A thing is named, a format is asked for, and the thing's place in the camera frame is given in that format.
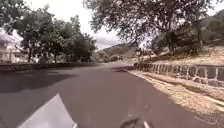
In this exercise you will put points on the distant wooded hill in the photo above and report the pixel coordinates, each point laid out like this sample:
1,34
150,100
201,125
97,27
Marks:
116,51

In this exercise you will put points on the white building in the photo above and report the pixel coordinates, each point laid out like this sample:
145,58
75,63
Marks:
10,50

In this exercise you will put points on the low stone wall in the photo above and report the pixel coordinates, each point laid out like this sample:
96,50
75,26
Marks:
40,66

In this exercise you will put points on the robot's own part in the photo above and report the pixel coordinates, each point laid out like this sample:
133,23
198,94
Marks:
75,126
146,124

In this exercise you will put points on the large spreading tree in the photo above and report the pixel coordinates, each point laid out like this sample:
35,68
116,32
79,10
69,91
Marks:
170,36

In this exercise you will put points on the row of trees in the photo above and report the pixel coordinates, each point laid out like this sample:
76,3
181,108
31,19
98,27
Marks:
50,36

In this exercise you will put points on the grey stone wall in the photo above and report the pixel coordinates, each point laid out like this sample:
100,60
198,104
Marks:
186,71

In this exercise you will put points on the dry grassy slope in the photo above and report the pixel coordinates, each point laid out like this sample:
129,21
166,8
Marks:
200,56

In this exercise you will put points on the brown dirt verge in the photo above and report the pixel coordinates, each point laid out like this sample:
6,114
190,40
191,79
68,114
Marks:
186,93

